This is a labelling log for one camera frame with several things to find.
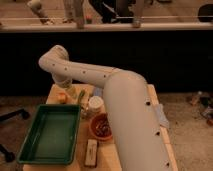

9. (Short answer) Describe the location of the small orange apple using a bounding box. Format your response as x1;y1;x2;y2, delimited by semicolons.
57;93;68;104

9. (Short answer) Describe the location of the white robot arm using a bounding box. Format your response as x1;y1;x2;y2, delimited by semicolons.
38;45;173;171

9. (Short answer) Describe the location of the green plastic tray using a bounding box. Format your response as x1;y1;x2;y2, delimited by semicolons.
17;104;80;165

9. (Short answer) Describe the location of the green vegetable toy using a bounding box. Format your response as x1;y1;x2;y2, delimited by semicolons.
77;89;86;105

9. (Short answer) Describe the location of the white round container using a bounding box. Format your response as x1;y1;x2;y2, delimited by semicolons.
88;96;104;113

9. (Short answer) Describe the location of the orange bowl with items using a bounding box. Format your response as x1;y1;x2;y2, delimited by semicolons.
89;113;112;141

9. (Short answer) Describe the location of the white rectangular eraser block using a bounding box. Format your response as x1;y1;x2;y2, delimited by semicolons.
84;139;98;167

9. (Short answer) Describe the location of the black office chair base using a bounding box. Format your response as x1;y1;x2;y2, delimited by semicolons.
0;108;31;164

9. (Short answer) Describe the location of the light blue cloth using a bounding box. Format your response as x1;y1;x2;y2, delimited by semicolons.
154;104;169;128

